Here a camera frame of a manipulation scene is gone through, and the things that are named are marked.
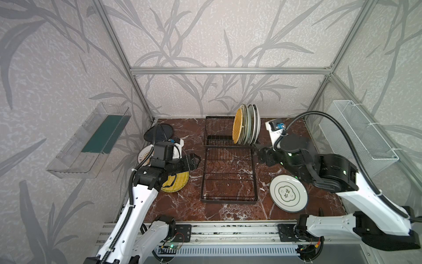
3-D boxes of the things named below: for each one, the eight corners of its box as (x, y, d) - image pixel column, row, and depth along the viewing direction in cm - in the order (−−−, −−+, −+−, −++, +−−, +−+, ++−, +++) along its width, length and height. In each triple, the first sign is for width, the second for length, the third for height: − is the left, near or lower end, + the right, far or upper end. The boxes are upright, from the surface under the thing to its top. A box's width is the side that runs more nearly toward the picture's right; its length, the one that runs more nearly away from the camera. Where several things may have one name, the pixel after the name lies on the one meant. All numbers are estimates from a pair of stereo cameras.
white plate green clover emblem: (273, 213, 81) (275, 212, 80) (267, 176, 94) (267, 175, 92) (312, 213, 81) (314, 211, 80) (300, 176, 94) (301, 175, 92)
